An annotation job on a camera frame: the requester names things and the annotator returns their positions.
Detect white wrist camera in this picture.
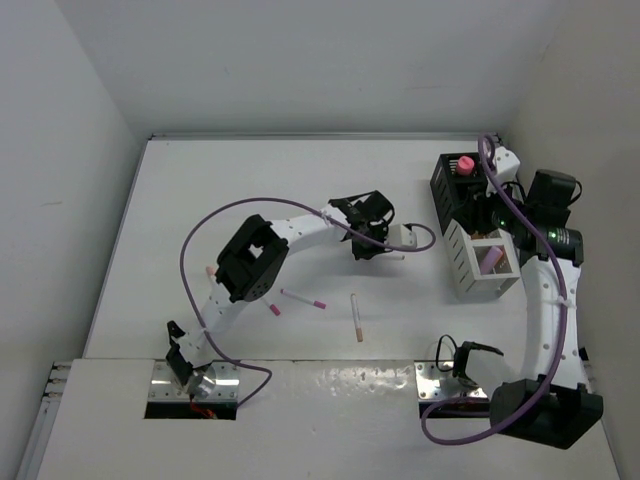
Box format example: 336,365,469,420
387,224,417,251
492,146,520,183

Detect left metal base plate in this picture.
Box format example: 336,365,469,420
147,361,240,403

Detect white front cover board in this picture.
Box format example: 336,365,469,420
39,359,617,479

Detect white marker pink cap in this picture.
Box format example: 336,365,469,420
263,300,281,316

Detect black and white organizer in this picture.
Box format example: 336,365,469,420
430,152,520,303

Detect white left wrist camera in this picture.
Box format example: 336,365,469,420
387,224,417,251

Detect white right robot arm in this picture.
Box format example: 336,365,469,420
452,170,604,450

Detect white marker peach cap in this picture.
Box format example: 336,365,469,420
350,293,364,343

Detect white marker pink-red cap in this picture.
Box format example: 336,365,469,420
380,253,405,261

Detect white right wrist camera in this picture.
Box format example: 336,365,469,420
492,146,520,183

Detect white marker magenta cap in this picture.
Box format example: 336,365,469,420
280,289,327,310

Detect purple highlighter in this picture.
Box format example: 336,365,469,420
479,246,503,275

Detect metal base plate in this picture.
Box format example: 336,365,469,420
147,361,240,403
414,361,488,402

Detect pink-capped clear marker jar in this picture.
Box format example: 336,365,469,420
455,155,475,177

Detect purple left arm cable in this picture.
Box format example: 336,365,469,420
179,197,436,411

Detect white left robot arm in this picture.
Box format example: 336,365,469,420
166,190,395,387

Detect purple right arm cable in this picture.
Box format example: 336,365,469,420
422,134,571,445

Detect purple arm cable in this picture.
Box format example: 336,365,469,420
179,197,436,411
422,134,571,445

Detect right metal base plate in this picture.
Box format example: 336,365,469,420
414,361,488,402

